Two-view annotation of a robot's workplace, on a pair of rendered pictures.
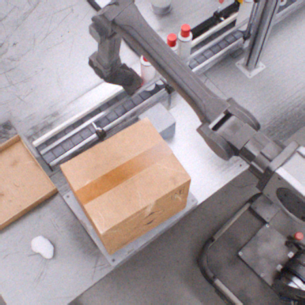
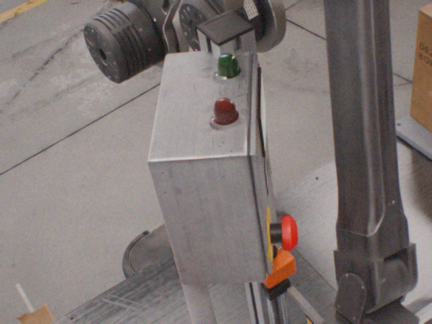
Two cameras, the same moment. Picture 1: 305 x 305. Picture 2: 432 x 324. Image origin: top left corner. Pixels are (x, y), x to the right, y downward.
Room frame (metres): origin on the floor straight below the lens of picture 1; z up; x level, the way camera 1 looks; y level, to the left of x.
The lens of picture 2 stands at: (1.68, -0.32, 1.90)
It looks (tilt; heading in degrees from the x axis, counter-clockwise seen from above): 43 degrees down; 192
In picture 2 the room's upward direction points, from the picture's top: 11 degrees counter-clockwise
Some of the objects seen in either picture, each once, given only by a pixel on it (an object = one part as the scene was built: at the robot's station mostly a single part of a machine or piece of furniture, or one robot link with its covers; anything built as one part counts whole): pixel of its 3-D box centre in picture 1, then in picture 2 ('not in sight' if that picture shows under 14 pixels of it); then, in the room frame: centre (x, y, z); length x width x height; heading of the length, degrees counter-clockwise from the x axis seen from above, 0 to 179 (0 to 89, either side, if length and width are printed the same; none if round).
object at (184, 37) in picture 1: (184, 45); not in sight; (1.05, -0.14, 0.98); 0.05 x 0.05 x 0.20
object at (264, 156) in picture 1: (264, 156); not in sight; (0.38, -0.24, 1.45); 0.09 x 0.08 x 0.12; 132
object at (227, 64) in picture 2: not in sight; (227, 65); (1.11, -0.41, 1.49); 0.03 x 0.03 x 0.02
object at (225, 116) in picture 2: not in sight; (224, 111); (1.18, -0.40, 1.49); 0.03 x 0.03 x 0.02
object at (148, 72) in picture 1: (148, 69); not in sight; (0.95, 0.00, 0.98); 0.05 x 0.05 x 0.20
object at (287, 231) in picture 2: not in sight; (283, 233); (1.20, -0.36, 1.33); 0.04 x 0.03 x 0.04; 1
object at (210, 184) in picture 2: not in sight; (219, 167); (1.15, -0.43, 1.38); 0.17 x 0.10 x 0.19; 1
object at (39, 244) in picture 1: (42, 247); not in sight; (0.35, 0.36, 0.85); 0.08 x 0.07 x 0.04; 16
